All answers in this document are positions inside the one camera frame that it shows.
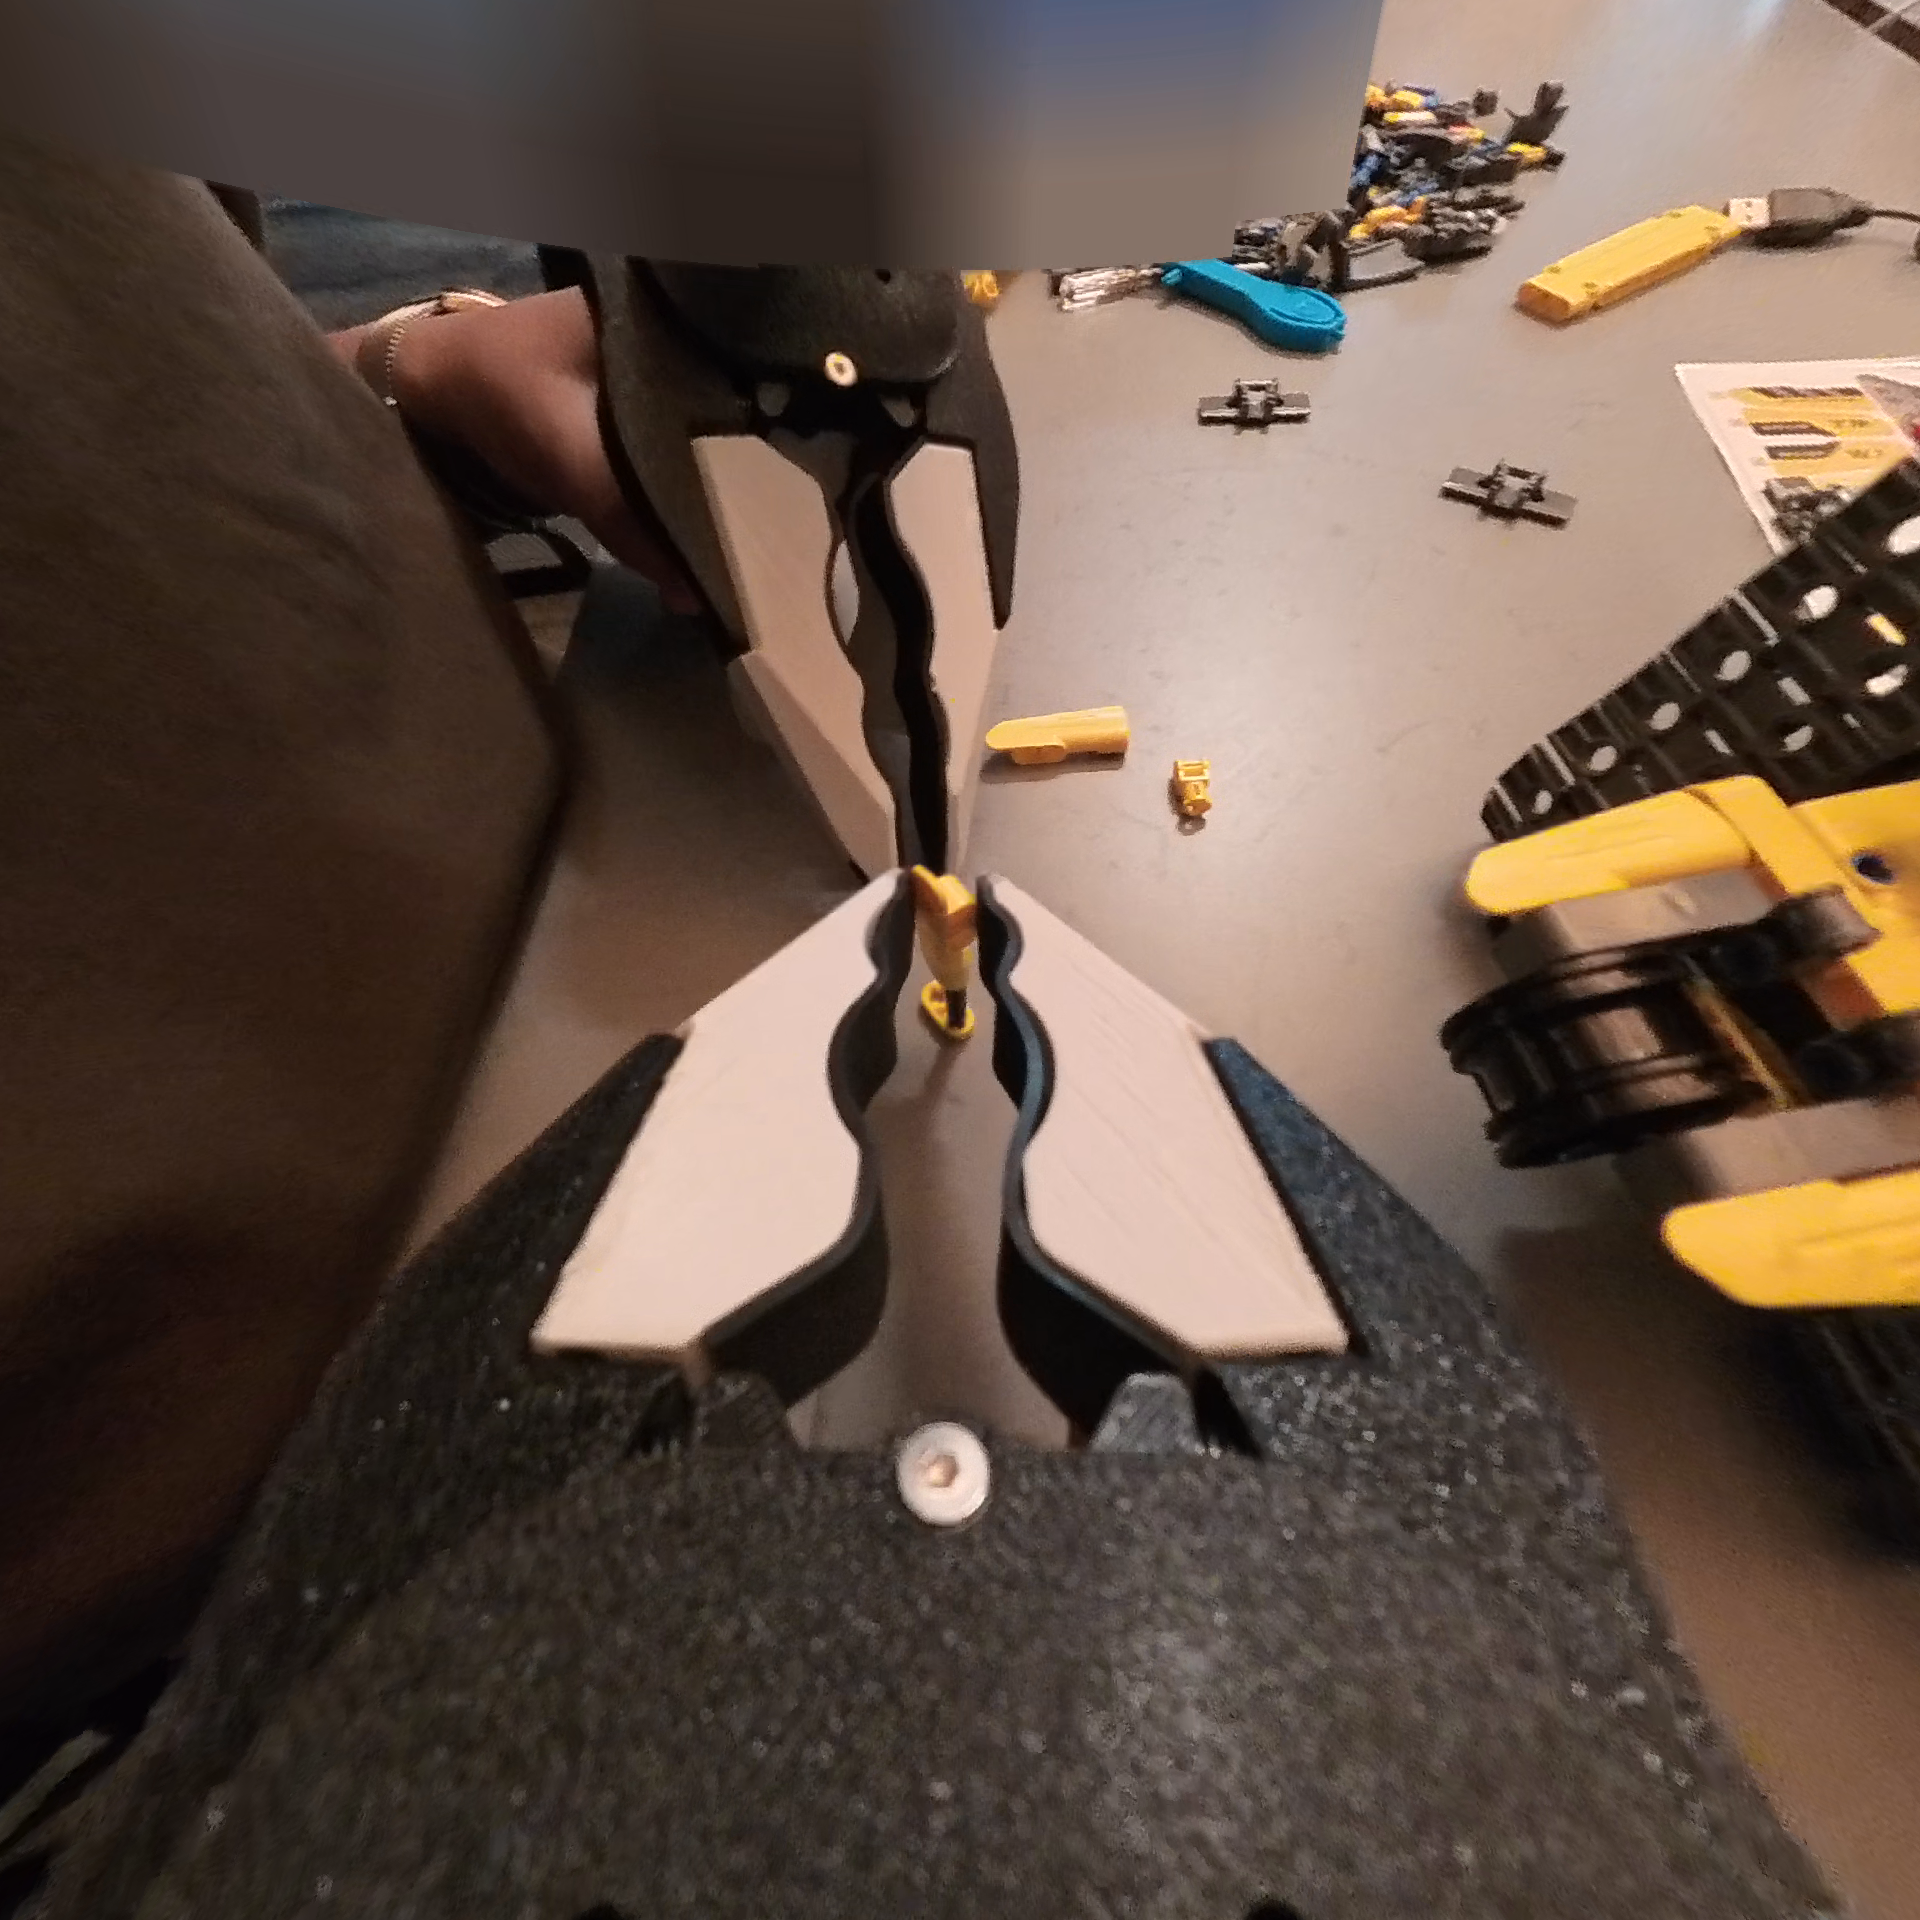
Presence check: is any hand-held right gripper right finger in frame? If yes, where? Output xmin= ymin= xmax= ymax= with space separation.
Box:
xmin=977 ymin=872 xmax=1349 ymax=1421

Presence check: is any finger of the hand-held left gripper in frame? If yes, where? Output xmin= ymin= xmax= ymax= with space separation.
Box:
xmin=693 ymin=435 xmax=910 ymax=887
xmin=889 ymin=438 xmax=1003 ymax=876

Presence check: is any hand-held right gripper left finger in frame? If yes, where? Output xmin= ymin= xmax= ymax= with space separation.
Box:
xmin=532 ymin=871 xmax=910 ymax=1408

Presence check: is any yellow blade-shaped brick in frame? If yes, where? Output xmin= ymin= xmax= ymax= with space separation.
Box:
xmin=985 ymin=703 xmax=1132 ymax=770
xmin=912 ymin=864 xmax=981 ymax=991

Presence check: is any yellow black toy tracked vehicle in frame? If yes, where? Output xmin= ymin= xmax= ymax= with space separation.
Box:
xmin=1441 ymin=458 xmax=1920 ymax=1560

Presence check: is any pile of small toy bricks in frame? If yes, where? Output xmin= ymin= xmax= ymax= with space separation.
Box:
xmin=960 ymin=75 xmax=1574 ymax=312

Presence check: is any person's left forearm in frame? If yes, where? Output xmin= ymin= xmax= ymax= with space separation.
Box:
xmin=323 ymin=322 xmax=408 ymax=414

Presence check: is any person's left hand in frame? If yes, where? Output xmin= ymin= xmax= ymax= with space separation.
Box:
xmin=397 ymin=293 xmax=707 ymax=616

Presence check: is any beige wristwatch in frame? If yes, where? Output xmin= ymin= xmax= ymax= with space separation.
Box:
xmin=360 ymin=285 xmax=513 ymax=406

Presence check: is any blue brick separator tool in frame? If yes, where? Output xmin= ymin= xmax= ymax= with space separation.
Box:
xmin=1158 ymin=259 xmax=1349 ymax=357

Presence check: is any yellow long panel brick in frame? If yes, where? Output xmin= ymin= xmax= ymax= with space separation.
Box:
xmin=1515 ymin=208 xmax=1749 ymax=320

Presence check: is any yellow grey sticker sheet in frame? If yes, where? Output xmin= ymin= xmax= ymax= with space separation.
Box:
xmin=1675 ymin=357 xmax=1920 ymax=549

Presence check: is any black USB cable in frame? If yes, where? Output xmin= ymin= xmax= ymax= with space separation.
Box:
xmin=1726 ymin=188 xmax=1920 ymax=256

